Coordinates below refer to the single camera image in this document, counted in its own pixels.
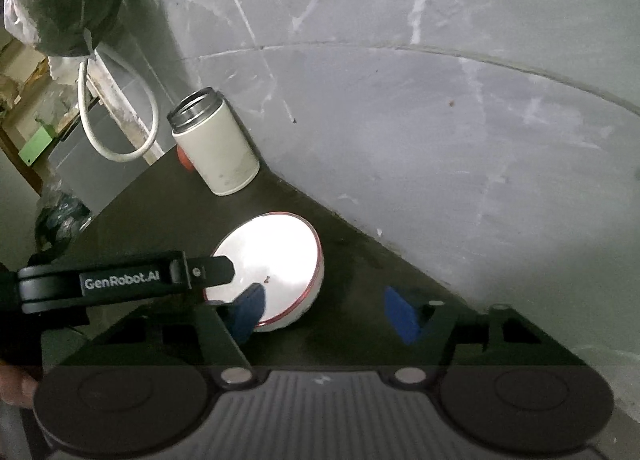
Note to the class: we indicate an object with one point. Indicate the white steel thermos cup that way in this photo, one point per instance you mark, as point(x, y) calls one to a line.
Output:
point(205, 129)

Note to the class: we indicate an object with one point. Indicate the black garbage bag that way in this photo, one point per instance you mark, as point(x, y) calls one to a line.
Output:
point(61, 217)

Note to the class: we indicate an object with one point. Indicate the red round fruit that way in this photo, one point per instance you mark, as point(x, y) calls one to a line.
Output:
point(184, 160)

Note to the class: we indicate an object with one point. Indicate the person's left hand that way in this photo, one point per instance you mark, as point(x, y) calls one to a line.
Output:
point(17, 388)

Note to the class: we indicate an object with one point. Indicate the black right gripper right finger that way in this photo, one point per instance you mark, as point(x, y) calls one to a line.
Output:
point(437, 335)

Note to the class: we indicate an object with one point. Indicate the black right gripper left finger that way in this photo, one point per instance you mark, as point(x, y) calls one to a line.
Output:
point(223, 327)

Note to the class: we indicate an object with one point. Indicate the dark grey cabinet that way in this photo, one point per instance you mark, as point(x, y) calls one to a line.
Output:
point(96, 181)

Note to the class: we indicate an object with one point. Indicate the green box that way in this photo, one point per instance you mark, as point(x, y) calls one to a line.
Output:
point(37, 144)

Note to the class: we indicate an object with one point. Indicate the white bowl red rim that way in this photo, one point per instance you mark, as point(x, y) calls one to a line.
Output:
point(282, 252)

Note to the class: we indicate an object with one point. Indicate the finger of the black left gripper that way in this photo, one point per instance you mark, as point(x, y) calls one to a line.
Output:
point(210, 271)

